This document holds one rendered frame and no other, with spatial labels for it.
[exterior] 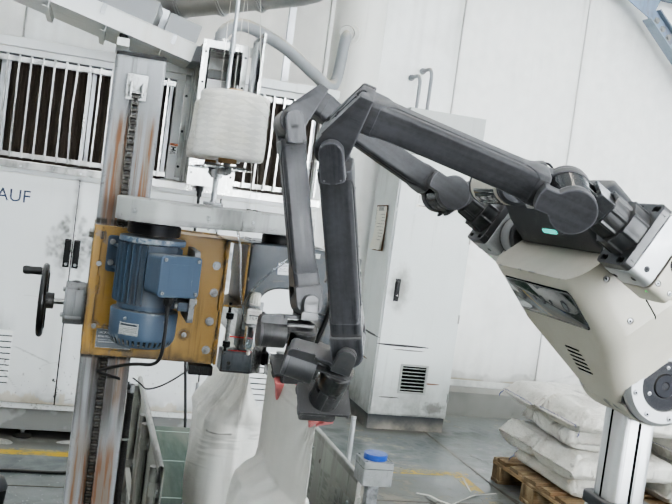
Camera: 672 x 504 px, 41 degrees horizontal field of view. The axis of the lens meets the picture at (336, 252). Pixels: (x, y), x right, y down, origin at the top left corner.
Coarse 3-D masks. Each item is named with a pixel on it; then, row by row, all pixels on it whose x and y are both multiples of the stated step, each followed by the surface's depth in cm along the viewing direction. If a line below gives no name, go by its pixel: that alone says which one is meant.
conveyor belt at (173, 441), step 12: (156, 432) 389; (168, 432) 391; (180, 432) 394; (168, 444) 373; (180, 444) 376; (168, 456) 357; (180, 456) 359; (168, 468) 342; (180, 468) 344; (168, 480) 328; (180, 480) 330; (168, 492) 316; (180, 492) 317
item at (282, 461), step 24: (288, 384) 205; (264, 408) 220; (288, 408) 190; (264, 432) 216; (288, 432) 189; (312, 432) 174; (264, 456) 211; (288, 456) 187; (240, 480) 203; (264, 480) 196; (288, 480) 186
